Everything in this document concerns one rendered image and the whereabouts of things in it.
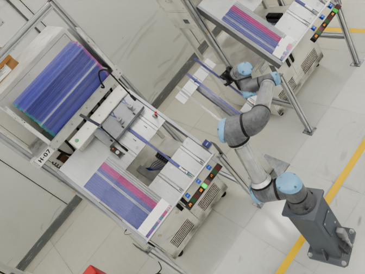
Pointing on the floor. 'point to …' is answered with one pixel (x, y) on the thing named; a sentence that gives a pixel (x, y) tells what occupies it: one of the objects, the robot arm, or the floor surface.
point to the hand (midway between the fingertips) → (225, 82)
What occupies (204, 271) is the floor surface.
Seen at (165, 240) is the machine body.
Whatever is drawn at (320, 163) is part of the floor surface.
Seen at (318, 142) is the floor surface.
